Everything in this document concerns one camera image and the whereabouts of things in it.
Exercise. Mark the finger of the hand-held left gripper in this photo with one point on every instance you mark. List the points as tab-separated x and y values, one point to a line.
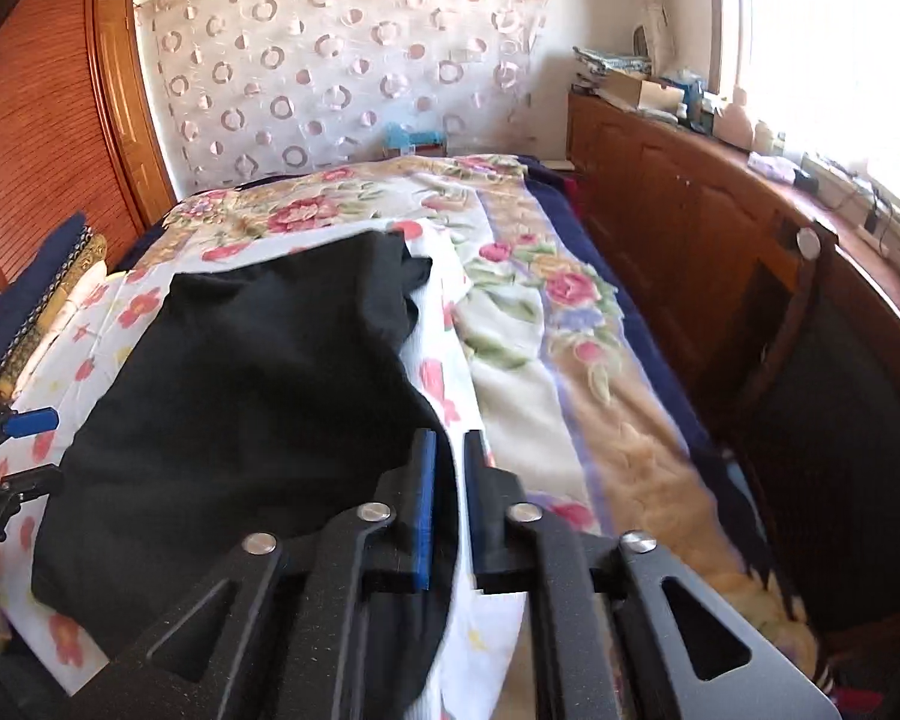
30	481
34	421

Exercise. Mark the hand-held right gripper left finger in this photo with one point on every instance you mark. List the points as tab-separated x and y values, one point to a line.
422	510

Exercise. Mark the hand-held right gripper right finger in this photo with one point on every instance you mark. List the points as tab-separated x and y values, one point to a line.
487	525

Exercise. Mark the black printed t-shirt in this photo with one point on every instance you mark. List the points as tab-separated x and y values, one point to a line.
255	390

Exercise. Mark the navy patterned folded cloth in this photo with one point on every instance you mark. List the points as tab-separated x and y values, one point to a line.
45	307

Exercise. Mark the white folded cloth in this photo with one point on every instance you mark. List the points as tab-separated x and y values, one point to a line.
94	292

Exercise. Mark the gold folded cloth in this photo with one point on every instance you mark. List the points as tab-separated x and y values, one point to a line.
75	277

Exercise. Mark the white floral bed sheet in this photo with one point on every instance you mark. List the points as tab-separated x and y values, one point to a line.
439	330

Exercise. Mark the floral fleece blanket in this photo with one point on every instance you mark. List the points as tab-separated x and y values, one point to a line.
555	292

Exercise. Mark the wooden wardrobe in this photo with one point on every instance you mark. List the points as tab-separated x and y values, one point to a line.
45	127

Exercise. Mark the blue packet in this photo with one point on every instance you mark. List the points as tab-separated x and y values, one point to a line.
405	139

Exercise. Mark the black chair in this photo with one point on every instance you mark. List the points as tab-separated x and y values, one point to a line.
855	427

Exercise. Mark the wooden cabinet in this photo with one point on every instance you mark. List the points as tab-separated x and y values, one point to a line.
682	195

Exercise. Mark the cardboard box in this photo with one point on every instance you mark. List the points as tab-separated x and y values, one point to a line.
637	94

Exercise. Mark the circle print curtain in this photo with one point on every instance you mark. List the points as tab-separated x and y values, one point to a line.
345	52

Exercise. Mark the white jug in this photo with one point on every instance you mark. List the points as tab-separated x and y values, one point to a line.
735	124

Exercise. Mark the stack of patterned cloths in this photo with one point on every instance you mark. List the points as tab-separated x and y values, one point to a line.
607	60

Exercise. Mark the white electronic device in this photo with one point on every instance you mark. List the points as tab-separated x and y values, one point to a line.
832	180

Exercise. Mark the window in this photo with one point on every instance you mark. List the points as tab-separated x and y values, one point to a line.
817	52

